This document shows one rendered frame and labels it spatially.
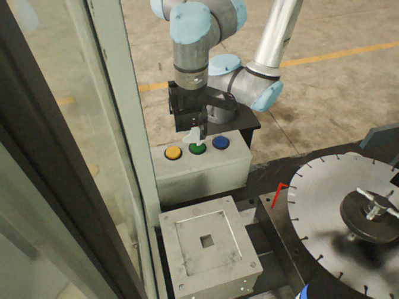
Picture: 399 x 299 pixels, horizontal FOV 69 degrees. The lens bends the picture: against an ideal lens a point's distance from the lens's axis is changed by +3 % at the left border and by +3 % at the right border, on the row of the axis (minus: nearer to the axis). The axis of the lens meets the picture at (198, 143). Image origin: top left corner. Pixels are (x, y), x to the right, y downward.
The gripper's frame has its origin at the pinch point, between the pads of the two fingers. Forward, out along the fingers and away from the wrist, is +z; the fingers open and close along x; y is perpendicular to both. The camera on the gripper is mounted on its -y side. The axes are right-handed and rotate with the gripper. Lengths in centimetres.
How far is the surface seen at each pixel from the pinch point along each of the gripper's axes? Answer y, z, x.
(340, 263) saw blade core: -15.4, -2.4, 39.1
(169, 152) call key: 8.9, 1.8, 0.3
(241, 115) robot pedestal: -24.6, 17.8, -24.6
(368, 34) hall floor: -244, 93, -184
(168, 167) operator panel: 10.2, 2.8, 4.5
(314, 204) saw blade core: -17.6, -2.4, 27.2
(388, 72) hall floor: -213, 93, -117
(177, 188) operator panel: 8.7, 10.1, 6.9
